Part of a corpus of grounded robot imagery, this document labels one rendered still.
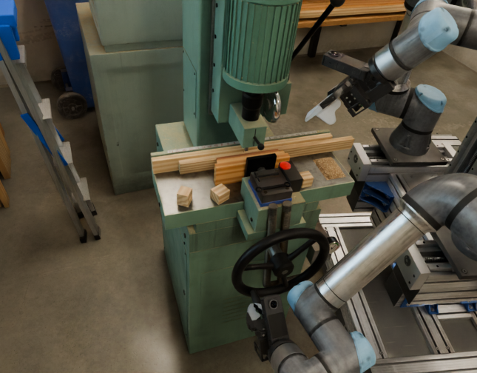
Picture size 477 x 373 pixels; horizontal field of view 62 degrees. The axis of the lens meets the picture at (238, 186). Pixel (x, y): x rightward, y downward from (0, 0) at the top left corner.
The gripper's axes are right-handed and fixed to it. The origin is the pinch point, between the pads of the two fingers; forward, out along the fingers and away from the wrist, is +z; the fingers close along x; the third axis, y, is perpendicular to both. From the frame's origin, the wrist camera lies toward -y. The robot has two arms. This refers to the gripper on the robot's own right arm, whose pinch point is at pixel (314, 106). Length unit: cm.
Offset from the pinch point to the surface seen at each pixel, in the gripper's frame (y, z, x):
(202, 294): 28, 68, -24
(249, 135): -5.0, 19.0, -5.2
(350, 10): -22, 81, 250
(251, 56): -19.3, -1.0, -8.9
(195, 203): -0.2, 33.8, -24.6
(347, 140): 18.3, 15.8, 26.4
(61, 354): 15, 133, -57
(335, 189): 25.5, 18.0, 7.8
